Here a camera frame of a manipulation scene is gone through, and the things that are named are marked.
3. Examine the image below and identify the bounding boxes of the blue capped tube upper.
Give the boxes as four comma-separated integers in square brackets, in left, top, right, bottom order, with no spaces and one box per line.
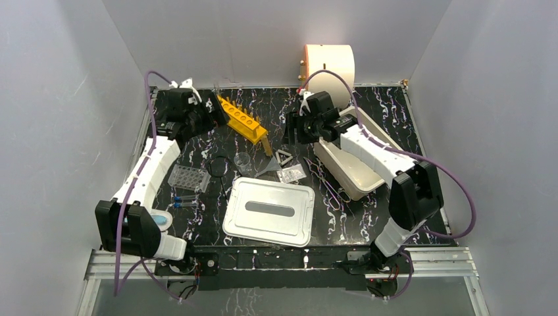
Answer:
[173,195,197,203]

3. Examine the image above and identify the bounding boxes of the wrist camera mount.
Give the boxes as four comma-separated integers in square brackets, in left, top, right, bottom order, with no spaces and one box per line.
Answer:
[169,78,202,103]
[297,88,313,116]

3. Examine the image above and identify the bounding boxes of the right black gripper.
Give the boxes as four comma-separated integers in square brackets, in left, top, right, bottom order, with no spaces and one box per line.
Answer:
[280,112,322,147]

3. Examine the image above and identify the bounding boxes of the clear plastic funnel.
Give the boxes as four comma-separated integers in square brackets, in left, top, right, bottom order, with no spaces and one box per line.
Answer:
[255,157,282,178]

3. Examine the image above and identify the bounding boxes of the yellow test tube rack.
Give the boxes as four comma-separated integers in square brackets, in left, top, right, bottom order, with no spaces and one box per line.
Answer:
[217,95,268,144]

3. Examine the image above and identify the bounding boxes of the blue capped tube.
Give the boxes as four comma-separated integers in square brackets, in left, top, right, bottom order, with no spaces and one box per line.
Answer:
[173,195,197,203]
[173,201,198,208]

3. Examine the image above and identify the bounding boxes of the cream cylindrical device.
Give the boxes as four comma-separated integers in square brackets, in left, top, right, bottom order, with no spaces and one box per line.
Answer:
[299,44,355,109]

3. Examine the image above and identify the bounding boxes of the blue capped tube lower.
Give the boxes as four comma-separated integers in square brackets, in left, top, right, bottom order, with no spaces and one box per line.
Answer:
[173,201,198,208]

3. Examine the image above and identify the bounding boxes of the small clear plastic bag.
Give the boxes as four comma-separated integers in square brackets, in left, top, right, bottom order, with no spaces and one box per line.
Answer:
[276,164,307,184]

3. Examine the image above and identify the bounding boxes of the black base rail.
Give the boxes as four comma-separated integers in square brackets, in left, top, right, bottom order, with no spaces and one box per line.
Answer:
[155,245,411,294]

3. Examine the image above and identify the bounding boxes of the white bin lid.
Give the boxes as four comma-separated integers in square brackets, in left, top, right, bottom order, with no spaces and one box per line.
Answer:
[222,177,315,248]

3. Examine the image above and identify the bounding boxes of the beige plastic bin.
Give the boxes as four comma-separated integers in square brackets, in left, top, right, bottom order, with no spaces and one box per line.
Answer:
[313,106,416,201]

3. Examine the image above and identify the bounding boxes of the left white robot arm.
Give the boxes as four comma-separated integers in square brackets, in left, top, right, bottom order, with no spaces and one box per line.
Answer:
[95,88,230,274]

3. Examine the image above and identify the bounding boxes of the clear well plate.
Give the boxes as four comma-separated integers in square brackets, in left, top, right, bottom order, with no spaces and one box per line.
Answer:
[168,165,211,193]

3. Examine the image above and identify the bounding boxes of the metal crucible tongs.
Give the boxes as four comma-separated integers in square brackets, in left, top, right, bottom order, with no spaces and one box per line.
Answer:
[303,157,350,211]

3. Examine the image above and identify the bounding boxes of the blue petri dish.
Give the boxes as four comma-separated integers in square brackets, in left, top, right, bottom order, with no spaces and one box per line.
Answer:
[151,210,172,232]

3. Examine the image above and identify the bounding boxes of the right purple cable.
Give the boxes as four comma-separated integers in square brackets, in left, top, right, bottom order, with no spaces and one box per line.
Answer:
[301,69,477,240]

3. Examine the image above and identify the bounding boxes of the white clay triangle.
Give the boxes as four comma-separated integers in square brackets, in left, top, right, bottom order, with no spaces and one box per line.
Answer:
[275,149,293,167]

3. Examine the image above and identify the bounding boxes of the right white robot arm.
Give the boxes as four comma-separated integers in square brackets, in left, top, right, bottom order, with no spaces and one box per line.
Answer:
[282,89,444,273]

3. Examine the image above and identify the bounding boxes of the black ring with rod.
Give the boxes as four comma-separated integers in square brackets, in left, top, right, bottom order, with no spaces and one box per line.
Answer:
[205,156,230,203]

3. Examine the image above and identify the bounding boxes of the small clear beaker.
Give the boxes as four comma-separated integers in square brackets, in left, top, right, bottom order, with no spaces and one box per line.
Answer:
[233,152,252,173]

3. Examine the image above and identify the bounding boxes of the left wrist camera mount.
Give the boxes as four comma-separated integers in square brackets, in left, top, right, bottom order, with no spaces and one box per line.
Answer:
[169,78,202,103]

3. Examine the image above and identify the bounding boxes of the test tube brush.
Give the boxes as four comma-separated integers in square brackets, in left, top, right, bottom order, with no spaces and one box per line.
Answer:
[260,136,273,157]

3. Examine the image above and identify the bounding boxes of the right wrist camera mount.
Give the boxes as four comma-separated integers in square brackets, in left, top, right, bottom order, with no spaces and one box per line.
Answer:
[297,88,313,116]

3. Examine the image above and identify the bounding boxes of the aluminium frame rail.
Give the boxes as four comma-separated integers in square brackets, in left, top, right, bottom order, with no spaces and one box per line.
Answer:
[85,246,480,281]

